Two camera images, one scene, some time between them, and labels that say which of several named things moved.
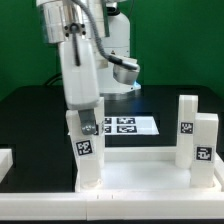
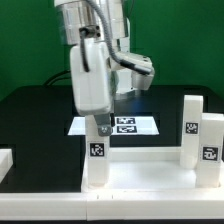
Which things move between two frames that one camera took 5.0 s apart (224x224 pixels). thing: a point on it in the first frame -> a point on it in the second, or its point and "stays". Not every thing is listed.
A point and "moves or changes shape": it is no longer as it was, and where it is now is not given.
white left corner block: (6, 162) stays
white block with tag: (188, 106) moves or changes shape
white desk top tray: (148, 169) moves or changes shape
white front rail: (111, 206) stays
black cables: (54, 79) stays
